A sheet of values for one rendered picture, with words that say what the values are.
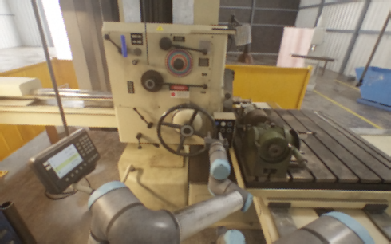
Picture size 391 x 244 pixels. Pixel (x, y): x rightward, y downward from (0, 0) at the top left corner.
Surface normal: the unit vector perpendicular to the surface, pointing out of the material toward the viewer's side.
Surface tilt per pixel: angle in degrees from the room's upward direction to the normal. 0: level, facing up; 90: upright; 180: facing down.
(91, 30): 90
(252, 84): 90
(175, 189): 90
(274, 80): 90
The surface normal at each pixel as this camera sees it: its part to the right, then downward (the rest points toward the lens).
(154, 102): 0.00, 0.46
